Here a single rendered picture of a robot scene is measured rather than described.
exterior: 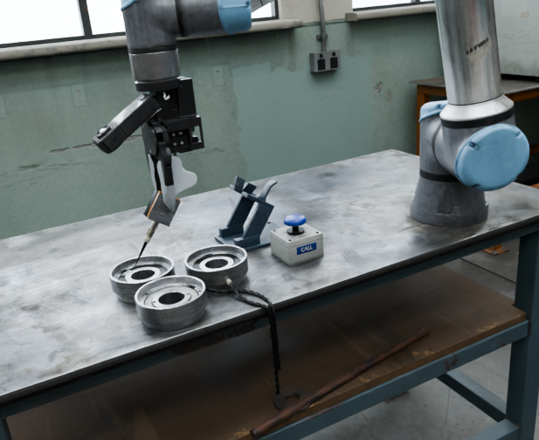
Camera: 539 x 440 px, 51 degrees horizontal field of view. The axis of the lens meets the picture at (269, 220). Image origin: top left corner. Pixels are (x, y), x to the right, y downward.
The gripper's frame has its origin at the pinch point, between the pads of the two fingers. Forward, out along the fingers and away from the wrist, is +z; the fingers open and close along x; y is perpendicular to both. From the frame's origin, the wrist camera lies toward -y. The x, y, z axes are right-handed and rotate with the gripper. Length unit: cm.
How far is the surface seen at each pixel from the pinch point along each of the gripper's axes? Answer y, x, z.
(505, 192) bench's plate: 73, -8, 13
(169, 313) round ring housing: -7.3, -19.2, 9.9
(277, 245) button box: 17.3, -6.6, 10.7
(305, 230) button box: 22.3, -8.1, 8.7
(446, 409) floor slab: 84, 17, 93
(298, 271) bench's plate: 17.3, -13.4, 13.2
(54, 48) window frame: 9, 145, -20
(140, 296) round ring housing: -9.2, -11.4, 9.9
